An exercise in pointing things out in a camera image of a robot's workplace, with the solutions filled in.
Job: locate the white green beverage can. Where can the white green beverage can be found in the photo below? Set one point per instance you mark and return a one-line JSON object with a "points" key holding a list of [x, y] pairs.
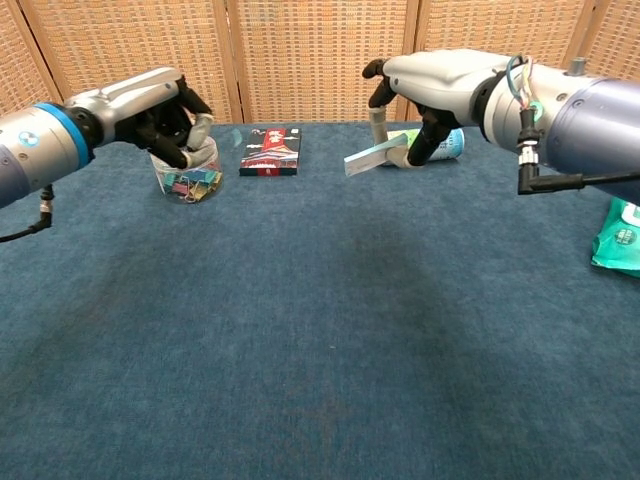
{"points": [[450, 145]]}

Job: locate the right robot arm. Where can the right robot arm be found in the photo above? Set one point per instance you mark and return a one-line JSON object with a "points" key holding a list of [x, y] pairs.
{"points": [[590, 120]]}

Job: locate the black red printed box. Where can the black red printed box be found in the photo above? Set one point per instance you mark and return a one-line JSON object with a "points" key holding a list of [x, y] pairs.
{"points": [[271, 152]]}

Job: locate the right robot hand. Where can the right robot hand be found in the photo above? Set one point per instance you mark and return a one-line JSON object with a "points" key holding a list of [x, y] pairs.
{"points": [[435, 75]]}

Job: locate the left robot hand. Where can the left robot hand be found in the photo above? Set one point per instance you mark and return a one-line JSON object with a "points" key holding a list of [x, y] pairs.
{"points": [[135, 100]]}

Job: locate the woven rattan screen panel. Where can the woven rattan screen panel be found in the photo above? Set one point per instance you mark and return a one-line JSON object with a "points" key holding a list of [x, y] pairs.
{"points": [[475, 25], [20, 65], [615, 35], [125, 40], [310, 60]]}

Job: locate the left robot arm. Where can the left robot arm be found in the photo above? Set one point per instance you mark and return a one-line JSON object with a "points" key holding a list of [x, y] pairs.
{"points": [[35, 145]]}

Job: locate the green wet wipes pack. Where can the green wet wipes pack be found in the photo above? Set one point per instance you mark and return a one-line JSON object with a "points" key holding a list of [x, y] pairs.
{"points": [[617, 240]]}

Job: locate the clear jar of binder clips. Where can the clear jar of binder clips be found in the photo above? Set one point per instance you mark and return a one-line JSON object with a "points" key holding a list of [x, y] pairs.
{"points": [[192, 185]]}

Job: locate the teal fabric tablecloth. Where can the teal fabric tablecloth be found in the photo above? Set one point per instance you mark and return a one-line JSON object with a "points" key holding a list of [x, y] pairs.
{"points": [[250, 325]]}

